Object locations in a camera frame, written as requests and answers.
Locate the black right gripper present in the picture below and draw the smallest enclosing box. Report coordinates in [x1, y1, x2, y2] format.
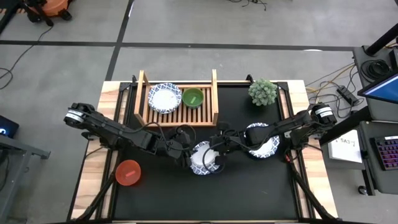
[208, 121, 249, 157]

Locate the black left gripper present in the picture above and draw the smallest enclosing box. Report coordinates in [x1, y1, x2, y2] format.
[155, 124, 197, 169]

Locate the blue patterned paper bowl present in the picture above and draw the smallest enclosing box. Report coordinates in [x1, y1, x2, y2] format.
[244, 122, 280, 159]
[189, 140, 222, 176]
[147, 82, 183, 114]

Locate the green plastic bowl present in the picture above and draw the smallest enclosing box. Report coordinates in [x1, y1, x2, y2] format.
[182, 87, 205, 110]

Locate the red plastic bowl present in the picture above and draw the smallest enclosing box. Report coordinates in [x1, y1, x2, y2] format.
[114, 159, 142, 187]

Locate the wooden slatted shelf rack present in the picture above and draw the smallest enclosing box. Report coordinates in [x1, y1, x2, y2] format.
[133, 68, 220, 128]

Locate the black table mat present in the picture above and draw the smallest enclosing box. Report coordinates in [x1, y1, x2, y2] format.
[111, 82, 299, 221]

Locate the small green potted plant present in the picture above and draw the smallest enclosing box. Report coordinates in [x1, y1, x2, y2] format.
[248, 78, 279, 107]

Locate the white paper sheet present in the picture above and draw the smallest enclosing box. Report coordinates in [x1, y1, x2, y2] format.
[328, 136, 364, 164]

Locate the black power strip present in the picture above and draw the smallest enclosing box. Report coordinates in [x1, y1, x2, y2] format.
[337, 85, 360, 106]

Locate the backlit black keyboard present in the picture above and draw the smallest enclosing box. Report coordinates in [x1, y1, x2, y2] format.
[374, 136, 398, 171]

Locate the dark grey desk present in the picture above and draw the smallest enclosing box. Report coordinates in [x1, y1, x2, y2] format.
[353, 45, 398, 195]

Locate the computer monitor with blue screen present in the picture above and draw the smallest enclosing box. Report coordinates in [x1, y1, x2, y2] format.
[357, 73, 398, 105]

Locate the grey metal cart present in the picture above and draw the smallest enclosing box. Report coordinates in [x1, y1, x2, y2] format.
[0, 133, 51, 224]

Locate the black box with blue light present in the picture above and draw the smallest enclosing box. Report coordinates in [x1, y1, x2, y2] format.
[0, 114, 19, 139]

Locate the black slanted pole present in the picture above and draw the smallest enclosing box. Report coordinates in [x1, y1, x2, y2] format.
[365, 23, 398, 57]

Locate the orange shop vacuum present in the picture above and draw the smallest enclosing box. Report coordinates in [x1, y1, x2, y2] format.
[24, 0, 74, 23]

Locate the black tripod stand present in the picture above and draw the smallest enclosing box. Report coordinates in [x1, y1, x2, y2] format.
[0, 0, 22, 34]

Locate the black aluminium rig frame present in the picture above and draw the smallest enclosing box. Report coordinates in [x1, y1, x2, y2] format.
[67, 74, 340, 224]

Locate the yellow floor cable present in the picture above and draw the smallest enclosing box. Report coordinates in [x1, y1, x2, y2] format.
[306, 63, 355, 108]

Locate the black cable bundle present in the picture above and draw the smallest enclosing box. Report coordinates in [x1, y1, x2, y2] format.
[228, 0, 268, 12]

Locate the coiled black cable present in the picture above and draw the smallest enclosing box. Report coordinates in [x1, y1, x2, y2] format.
[360, 58, 394, 82]

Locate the black floor cable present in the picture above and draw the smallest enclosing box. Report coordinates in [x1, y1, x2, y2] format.
[0, 26, 54, 91]

